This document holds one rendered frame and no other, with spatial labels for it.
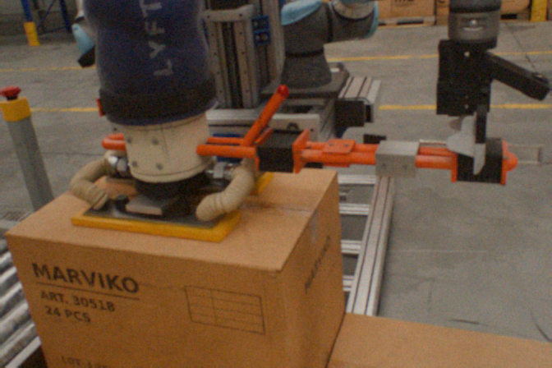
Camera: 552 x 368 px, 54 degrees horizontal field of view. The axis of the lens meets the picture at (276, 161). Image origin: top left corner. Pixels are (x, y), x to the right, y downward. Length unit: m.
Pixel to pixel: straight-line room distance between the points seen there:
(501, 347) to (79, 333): 0.93
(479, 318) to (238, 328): 1.44
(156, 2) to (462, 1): 0.49
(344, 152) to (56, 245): 0.59
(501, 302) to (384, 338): 1.10
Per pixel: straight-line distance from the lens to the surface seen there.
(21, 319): 1.71
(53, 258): 1.17
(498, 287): 2.49
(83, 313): 1.22
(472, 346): 1.37
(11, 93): 2.07
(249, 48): 1.69
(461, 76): 0.91
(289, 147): 0.96
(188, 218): 1.04
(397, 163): 0.94
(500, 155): 0.92
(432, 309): 2.33
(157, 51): 0.98
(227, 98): 1.76
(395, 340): 1.37
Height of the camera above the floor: 1.46
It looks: 23 degrees down
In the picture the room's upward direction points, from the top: 6 degrees counter-clockwise
